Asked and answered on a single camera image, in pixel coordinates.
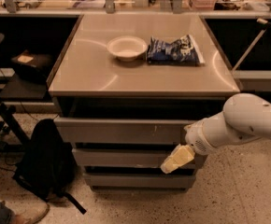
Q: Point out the grey bottom drawer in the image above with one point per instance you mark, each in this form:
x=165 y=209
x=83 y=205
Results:
x=139 y=181

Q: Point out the blue chip bag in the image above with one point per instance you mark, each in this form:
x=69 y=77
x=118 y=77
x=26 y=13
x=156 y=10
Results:
x=183 y=51

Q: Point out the black backpack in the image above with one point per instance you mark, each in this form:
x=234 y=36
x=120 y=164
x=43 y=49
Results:
x=47 y=166

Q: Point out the black box with label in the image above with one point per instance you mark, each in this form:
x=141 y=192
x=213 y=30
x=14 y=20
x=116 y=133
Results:
x=33 y=67

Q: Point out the grey drawer cabinet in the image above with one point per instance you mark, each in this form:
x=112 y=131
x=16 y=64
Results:
x=91 y=83

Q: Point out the white bowl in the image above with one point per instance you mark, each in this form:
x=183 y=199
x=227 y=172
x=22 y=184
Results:
x=127 y=48

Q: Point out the grey middle drawer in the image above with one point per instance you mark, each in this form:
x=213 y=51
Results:
x=119 y=158

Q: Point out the grey drawer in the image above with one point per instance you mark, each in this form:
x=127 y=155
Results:
x=122 y=131
x=119 y=158
x=139 y=181

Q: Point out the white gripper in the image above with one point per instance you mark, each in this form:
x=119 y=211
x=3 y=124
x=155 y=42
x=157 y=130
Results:
x=196 y=139

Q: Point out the tan shoe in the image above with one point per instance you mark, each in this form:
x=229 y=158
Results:
x=31 y=215

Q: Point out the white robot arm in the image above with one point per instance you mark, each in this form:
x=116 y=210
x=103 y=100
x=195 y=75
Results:
x=244 y=118

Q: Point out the white stick with tip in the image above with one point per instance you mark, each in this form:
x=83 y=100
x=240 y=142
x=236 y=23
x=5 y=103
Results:
x=265 y=24

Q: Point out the grey top drawer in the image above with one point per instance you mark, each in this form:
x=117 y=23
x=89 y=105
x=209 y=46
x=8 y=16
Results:
x=122 y=131

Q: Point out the black stand frame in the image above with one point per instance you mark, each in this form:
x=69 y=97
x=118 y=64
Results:
x=9 y=124

